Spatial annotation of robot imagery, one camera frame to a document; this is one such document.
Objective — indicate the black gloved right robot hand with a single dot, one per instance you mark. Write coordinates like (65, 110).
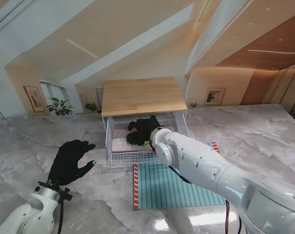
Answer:
(147, 126)

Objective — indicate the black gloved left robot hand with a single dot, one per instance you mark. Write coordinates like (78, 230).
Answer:
(66, 165)

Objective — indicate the black and green mouse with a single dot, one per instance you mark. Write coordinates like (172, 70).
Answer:
(144, 144)

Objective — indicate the teal striped mouse pad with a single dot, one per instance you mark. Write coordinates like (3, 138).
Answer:
(159, 192)

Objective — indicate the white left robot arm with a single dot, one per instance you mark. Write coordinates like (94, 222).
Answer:
(27, 214)

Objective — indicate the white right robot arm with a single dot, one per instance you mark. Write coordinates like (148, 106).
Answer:
(205, 168)

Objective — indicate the pink and white keyboard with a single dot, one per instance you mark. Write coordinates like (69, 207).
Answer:
(119, 143)

